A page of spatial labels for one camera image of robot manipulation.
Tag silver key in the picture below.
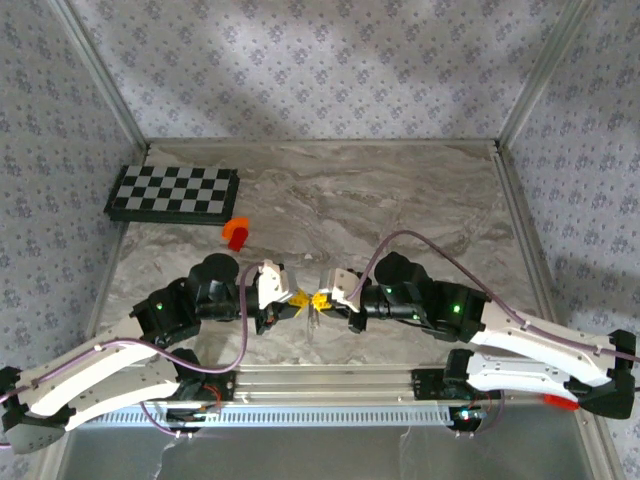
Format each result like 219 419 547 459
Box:
305 304 321 344

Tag orange curved plastic piece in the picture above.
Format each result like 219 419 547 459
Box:
222 216 250 240

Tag black and grey checkerboard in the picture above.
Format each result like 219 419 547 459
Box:
103 164 240 226

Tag small circuit board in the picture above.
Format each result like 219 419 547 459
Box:
166 407 222 434
448 405 485 434

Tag grey metal panel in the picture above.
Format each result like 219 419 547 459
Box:
54 424 596 480

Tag wide aluminium base rail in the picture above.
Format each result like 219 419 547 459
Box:
199 363 481 404

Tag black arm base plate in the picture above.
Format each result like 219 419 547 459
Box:
169 368 237 404
410 367 476 401

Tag white slotted cable duct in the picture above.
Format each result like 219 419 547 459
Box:
79 403 464 429

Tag aluminium table side rail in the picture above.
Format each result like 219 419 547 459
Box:
492 142 571 362
74 142 154 369

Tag thin aluminium table rail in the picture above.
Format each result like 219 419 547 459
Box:
147 138 501 148

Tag aluminium frame post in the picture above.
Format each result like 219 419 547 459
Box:
497 0 596 147
48 0 151 151

